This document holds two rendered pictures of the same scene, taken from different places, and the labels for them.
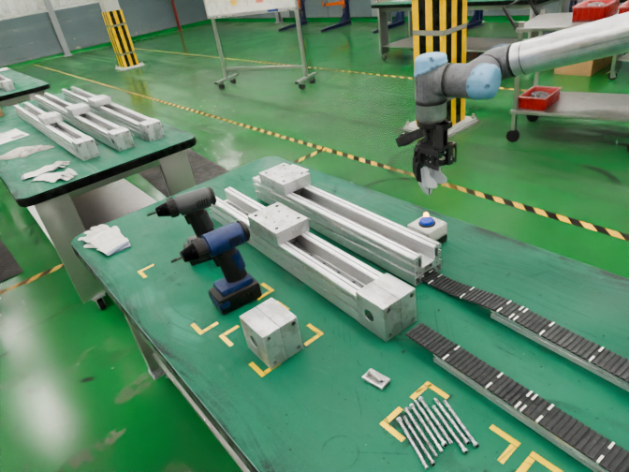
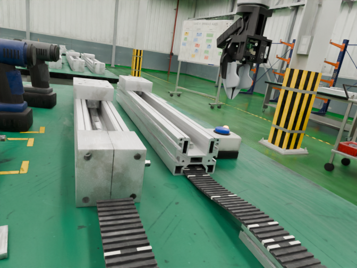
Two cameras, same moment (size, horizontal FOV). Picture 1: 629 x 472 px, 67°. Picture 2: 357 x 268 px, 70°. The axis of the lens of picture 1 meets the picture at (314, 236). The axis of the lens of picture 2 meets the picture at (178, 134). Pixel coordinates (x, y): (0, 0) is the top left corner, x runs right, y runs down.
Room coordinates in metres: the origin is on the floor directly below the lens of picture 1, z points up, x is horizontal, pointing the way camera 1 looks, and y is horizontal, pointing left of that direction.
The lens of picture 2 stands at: (0.47, -0.30, 1.02)
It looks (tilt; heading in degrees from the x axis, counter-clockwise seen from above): 16 degrees down; 8
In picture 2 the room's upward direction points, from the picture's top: 9 degrees clockwise
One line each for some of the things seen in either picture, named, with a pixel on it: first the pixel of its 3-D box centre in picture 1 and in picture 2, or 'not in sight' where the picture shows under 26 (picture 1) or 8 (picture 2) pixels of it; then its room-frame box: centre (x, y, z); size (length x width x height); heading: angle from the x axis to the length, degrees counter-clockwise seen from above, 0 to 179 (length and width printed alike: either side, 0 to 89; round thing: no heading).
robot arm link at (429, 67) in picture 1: (431, 79); not in sight; (1.13, -0.34, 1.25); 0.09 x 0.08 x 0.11; 45
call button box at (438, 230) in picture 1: (425, 233); (217, 142); (1.15, -0.31, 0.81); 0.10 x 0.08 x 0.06; 122
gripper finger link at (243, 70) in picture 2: (437, 178); (243, 82); (1.14, -0.35, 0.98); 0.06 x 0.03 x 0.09; 32
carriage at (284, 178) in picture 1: (285, 182); (134, 86); (1.53, 0.07, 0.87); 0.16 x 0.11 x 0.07; 32
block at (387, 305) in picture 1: (390, 303); (115, 165); (0.85, -0.15, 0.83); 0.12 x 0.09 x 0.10; 122
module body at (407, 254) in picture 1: (330, 215); (148, 111); (1.32, -0.06, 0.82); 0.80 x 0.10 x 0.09; 32
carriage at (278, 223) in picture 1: (278, 227); (92, 92); (1.22, 0.10, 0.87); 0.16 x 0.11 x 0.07; 32
